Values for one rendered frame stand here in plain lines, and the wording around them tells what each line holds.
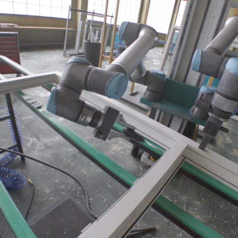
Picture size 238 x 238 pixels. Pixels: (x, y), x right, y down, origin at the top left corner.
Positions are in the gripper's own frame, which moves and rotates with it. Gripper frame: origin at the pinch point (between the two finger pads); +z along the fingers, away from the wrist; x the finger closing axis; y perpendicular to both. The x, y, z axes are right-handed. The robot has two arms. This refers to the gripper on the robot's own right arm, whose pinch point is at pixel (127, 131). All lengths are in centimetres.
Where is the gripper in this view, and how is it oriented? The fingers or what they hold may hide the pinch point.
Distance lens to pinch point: 68.3
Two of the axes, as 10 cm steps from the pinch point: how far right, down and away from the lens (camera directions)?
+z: 8.4, 3.7, 3.8
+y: 3.0, 2.6, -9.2
